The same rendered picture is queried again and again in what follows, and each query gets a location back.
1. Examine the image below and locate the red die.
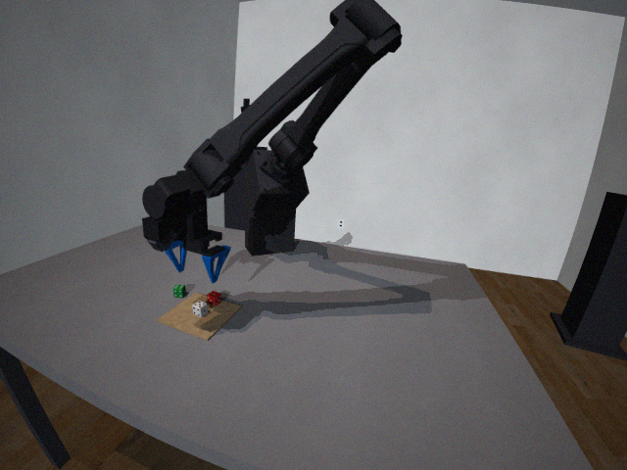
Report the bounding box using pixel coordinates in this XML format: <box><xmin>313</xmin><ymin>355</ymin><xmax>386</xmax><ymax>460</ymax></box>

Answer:
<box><xmin>207</xmin><ymin>291</ymin><xmax>221</xmax><ymax>306</ymax></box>

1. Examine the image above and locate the white die with black pips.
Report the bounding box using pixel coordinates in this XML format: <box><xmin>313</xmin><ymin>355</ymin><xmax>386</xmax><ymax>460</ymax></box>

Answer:
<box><xmin>192</xmin><ymin>301</ymin><xmax>208</xmax><ymax>317</ymax></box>

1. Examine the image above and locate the tan mat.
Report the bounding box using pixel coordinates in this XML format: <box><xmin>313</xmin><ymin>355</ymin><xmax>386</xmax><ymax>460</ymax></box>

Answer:
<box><xmin>157</xmin><ymin>293</ymin><xmax>242</xmax><ymax>341</ymax></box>

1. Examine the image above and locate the green die with white pips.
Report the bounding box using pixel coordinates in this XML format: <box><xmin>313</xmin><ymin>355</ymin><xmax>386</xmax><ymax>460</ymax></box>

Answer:
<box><xmin>173</xmin><ymin>285</ymin><xmax>186</xmax><ymax>298</ymax></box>

